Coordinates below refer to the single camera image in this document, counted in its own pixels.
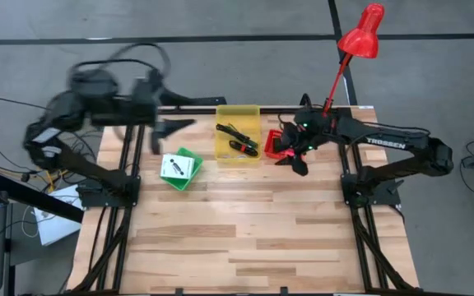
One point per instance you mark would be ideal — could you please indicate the black aluminium table frame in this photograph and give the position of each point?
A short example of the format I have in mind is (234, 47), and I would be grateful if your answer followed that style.
(204, 110)

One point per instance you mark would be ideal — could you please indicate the black cube charger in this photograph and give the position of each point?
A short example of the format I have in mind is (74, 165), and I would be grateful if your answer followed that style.
(280, 144)

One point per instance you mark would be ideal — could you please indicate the black bar bracket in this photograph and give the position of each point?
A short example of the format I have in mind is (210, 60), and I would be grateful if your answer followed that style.
(208, 101)

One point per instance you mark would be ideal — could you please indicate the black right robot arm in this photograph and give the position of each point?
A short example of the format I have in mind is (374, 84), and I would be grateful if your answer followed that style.
(385, 140)

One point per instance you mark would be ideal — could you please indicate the white cardboard box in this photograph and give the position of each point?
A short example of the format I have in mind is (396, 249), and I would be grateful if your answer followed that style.
(56, 226)

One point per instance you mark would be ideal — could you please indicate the green white acer box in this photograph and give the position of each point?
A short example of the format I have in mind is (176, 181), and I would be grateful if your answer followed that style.
(171, 162)

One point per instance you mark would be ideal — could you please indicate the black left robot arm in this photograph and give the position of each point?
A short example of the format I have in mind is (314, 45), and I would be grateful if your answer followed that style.
(89, 170)

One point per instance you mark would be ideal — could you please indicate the yellow plastic bin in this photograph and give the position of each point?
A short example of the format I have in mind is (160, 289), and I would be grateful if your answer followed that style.
(237, 115)

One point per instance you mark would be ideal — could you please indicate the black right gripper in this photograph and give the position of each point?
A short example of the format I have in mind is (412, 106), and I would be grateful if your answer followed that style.
(307, 133)

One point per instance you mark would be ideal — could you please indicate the red desk lamp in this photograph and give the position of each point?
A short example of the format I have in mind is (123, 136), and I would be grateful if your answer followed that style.
(360, 41)

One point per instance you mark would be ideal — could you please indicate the black arched hook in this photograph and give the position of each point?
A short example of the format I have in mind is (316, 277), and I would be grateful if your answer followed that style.
(303, 100)

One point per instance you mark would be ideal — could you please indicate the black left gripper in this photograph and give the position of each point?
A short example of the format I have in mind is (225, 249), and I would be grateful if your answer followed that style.
(146, 94)

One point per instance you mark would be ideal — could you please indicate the red plastic basket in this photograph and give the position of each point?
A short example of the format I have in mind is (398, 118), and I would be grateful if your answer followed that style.
(269, 148)

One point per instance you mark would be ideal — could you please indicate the black diagonal floor beam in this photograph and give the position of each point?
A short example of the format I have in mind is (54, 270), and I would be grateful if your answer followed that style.
(35, 197)

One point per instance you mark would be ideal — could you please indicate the green plastic basket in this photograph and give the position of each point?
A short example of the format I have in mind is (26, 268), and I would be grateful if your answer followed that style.
(196, 162)

